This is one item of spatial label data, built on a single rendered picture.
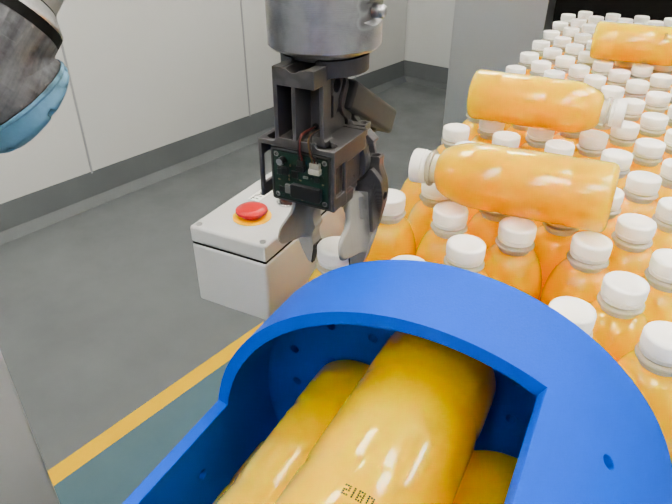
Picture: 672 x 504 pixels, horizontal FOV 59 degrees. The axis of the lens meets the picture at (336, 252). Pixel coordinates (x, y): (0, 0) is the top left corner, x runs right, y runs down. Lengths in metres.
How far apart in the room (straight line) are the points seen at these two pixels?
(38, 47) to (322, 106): 0.45
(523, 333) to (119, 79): 3.15
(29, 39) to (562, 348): 0.68
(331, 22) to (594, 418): 0.30
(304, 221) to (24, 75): 0.40
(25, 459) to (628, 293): 0.80
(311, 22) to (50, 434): 1.78
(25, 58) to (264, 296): 0.40
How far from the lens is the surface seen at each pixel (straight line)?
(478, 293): 0.32
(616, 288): 0.58
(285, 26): 0.46
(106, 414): 2.07
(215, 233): 0.65
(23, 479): 1.00
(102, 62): 3.30
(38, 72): 0.83
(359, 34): 0.46
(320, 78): 0.46
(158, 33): 3.48
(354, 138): 0.49
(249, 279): 0.66
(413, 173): 0.68
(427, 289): 0.32
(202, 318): 2.35
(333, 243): 0.59
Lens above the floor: 1.42
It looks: 32 degrees down
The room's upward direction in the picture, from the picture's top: straight up
